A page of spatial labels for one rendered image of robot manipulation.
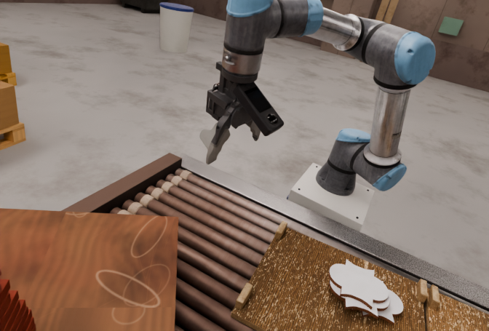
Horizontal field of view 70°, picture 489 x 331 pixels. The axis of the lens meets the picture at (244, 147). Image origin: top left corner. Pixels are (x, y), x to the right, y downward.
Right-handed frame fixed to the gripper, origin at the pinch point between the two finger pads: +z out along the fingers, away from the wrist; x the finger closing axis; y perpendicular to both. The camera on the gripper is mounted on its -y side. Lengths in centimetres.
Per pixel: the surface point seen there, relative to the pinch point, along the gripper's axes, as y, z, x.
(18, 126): 238, 132, -3
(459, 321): -56, 28, -28
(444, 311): -52, 28, -28
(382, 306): -40.7, 22.8, -11.8
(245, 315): -21.1, 25.0, 12.5
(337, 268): -28.1, 23.1, -12.3
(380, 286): -37.9, 22.7, -16.1
